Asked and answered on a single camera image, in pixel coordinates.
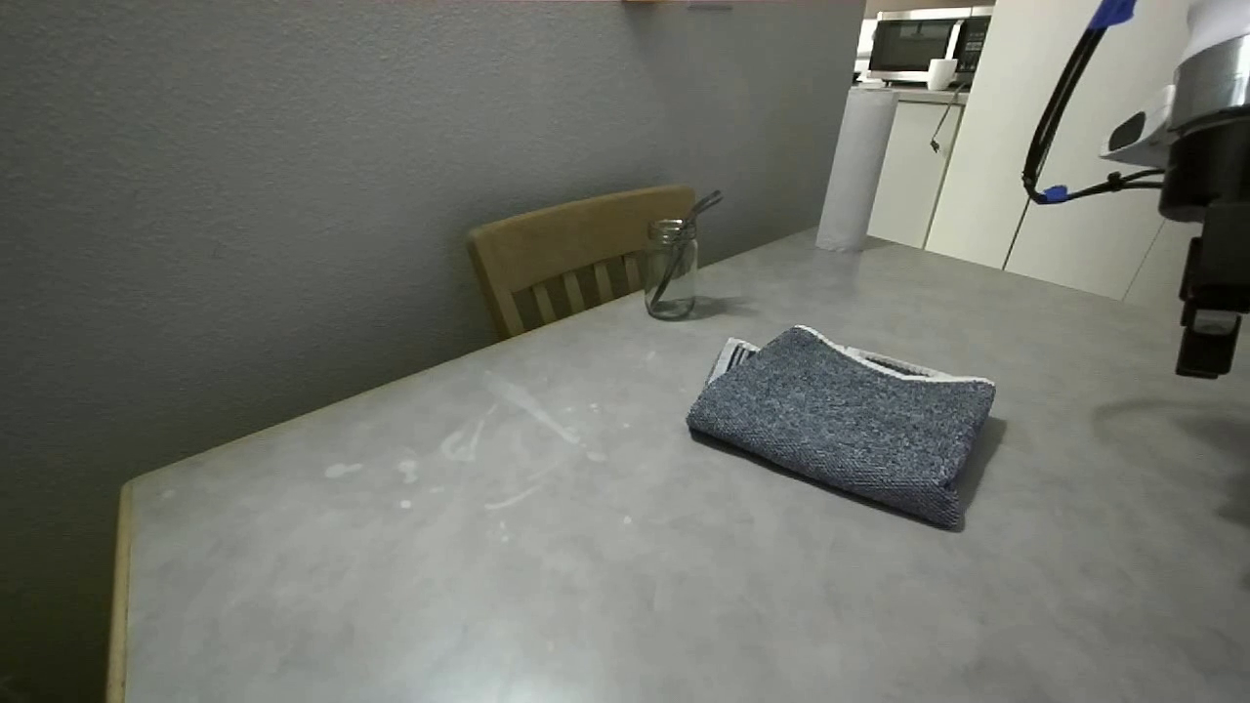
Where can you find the clear glass bottle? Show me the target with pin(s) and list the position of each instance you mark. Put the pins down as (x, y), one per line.
(704, 209)

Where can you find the white cup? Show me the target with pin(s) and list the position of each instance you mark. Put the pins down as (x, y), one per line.
(942, 76)

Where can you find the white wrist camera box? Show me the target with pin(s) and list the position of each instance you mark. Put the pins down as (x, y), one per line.
(1134, 133)

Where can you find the white microwave oven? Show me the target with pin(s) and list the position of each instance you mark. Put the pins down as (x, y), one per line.
(912, 45)

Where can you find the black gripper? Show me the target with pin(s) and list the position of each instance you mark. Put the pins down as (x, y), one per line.
(1213, 169)

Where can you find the clear glass jar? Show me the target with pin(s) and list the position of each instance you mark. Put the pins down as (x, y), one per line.
(671, 294)

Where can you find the white counter cabinet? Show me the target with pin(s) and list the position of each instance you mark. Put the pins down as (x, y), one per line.
(912, 169)

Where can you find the wooden slat-back chair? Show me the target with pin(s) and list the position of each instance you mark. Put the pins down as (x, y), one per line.
(571, 240)

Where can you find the blue grey striped towel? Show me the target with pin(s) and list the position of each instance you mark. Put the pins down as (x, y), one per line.
(834, 424)

